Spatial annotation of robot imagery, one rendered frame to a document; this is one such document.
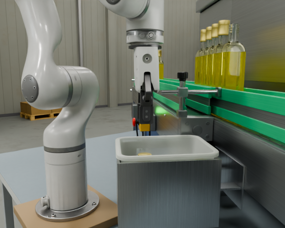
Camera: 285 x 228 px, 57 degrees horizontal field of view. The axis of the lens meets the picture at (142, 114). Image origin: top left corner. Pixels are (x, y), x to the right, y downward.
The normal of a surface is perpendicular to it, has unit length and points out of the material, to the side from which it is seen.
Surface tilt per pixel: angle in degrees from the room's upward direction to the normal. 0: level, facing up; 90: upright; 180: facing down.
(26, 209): 0
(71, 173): 90
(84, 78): 63
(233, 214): 0
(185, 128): 90
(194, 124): 90
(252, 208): 0
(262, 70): 90
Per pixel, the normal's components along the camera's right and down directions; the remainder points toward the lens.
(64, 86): 0.84, 0.01
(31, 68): -0.47, -0.35
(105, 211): 0.00, -0.99
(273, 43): -0.99, 0.02
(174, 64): 0.62, 0.12
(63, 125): 0.06, -0.80
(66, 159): 0.32, 0.15
